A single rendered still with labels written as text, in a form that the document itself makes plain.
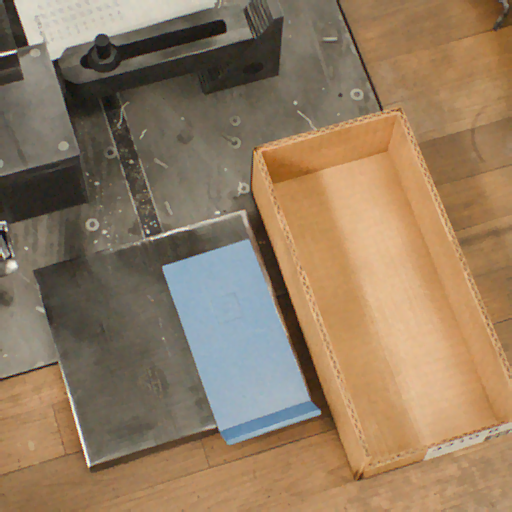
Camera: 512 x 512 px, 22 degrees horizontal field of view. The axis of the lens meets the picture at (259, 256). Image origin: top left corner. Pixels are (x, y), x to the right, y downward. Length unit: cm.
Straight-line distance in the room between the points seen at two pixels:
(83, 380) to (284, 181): 23
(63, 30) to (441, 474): 45
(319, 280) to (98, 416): 20
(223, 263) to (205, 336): 6
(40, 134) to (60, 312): 13
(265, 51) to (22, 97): 20
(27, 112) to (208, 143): 16
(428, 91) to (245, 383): 30
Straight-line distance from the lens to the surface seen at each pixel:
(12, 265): 96
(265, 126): 109
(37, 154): 99
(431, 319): 103
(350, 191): 106
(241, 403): 98
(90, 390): 99
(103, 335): 100
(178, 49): 104
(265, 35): 105
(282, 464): 99
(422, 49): 114
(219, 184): 107
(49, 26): 109
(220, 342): 99
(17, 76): 88
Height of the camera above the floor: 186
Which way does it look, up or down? 68 degrees down
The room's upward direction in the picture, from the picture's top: 5 degrees clockwise
